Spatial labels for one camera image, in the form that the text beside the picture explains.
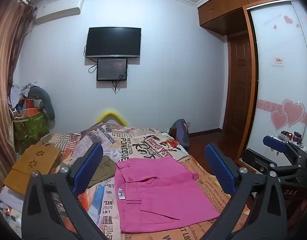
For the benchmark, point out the pink pants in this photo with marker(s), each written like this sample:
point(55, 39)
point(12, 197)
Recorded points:
point(163, 192)

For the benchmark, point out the green patterned bag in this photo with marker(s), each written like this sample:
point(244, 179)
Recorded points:
point(31, 127)

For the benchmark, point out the olive green pants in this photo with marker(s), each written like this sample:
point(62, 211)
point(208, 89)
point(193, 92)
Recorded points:
point(103, 170)

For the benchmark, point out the wooden wardrobe cabinet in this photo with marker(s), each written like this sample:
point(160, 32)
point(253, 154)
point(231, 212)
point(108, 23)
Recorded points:
point(218, 10)

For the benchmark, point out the red paper bag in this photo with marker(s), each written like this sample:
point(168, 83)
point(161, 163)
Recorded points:
point(28, 105)

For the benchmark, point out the wooden lap desk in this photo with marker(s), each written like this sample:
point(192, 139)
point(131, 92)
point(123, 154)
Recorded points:
point(31, 160)

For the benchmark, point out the small black wall monitor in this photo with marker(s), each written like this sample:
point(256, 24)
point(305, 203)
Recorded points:
point(112, 68)

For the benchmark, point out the grey plush pillow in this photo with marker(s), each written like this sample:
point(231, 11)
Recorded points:
point(46, 100)

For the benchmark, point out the brown wooden door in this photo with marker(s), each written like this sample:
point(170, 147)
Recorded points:
point(239, 87)

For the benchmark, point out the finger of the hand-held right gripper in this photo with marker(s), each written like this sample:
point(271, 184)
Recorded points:
point(274, 142)
point(258, 158)

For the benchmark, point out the pile of crumpled clothes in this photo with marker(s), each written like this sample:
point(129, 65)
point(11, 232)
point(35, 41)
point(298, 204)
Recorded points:
point(18, 92)

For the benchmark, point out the white folded cloth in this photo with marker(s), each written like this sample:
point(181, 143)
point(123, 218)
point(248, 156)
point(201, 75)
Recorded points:
point(11, 197)

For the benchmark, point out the white air conditioner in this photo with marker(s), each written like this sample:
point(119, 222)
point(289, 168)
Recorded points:
point(58, 10)

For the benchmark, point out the yellow curved bed rail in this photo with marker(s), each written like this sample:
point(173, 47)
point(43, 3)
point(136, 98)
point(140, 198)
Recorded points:
point(113, 113)

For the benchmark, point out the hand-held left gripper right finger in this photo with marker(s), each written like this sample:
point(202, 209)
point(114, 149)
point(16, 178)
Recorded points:
point(218, 165)

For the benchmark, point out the newspaper print blanket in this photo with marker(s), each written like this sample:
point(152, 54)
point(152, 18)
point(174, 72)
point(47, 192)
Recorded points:
point(133, 140)

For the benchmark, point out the black wall television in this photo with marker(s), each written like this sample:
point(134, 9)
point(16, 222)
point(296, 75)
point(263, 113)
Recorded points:
point(113, 41)

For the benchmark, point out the brown striped curtain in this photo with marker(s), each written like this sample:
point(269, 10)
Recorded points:
point(6, 67)

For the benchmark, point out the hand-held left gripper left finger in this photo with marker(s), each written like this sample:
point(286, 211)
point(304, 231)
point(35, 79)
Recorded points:
point(89, 165)

